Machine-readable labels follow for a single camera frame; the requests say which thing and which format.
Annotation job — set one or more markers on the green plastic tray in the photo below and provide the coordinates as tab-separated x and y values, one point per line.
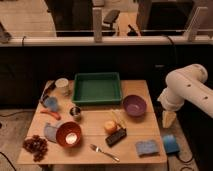
97	89

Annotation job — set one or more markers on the blue sponge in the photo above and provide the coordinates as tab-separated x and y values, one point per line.
148	147

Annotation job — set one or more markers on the orange carrot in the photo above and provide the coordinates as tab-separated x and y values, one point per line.
53	114

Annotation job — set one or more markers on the wooden table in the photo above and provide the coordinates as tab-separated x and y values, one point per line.
138	129

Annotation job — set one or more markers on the black rectangular block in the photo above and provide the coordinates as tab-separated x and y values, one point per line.
115	137

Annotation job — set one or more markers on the purple bowl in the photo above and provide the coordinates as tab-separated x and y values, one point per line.
134	105

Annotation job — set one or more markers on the black office chair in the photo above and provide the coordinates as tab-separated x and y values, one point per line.
108	21

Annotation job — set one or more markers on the blue cloth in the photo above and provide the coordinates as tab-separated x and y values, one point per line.
50	131

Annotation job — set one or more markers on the metal cup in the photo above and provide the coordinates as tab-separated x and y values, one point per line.
75	112

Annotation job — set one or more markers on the yellow banana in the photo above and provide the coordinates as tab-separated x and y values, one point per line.
118	119

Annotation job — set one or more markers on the silver fork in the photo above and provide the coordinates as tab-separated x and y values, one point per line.
97	149

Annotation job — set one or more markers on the blue small cup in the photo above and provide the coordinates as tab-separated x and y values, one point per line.
52	104

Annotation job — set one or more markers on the white horizontal rail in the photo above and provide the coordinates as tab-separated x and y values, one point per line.
105	41

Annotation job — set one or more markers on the orange fruit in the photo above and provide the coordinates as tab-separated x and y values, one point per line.
110	126

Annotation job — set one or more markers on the red bowl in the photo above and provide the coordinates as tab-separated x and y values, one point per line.
68	134

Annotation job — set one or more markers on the bunch of dark grapes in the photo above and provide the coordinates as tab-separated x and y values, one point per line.
37	146

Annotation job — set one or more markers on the blue cylinder on floor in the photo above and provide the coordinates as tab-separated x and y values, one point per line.
170	144

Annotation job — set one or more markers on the white cup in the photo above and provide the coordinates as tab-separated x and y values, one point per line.
62	84

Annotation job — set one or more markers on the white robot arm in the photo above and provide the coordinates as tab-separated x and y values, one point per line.
185	84

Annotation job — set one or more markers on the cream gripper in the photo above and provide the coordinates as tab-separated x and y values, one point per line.
168	117

